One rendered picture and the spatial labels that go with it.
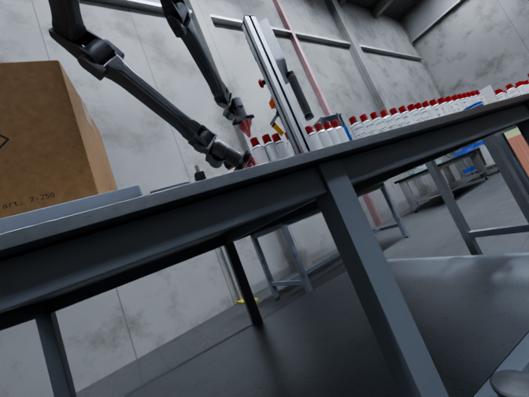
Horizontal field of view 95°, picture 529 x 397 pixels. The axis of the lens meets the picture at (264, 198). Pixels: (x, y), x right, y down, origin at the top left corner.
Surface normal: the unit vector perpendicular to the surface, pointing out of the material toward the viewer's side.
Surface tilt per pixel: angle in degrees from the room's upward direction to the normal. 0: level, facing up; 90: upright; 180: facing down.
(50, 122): 90
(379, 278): 90
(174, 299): 90
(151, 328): 90
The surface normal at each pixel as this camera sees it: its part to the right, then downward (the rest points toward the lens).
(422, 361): 0.33, -0.26
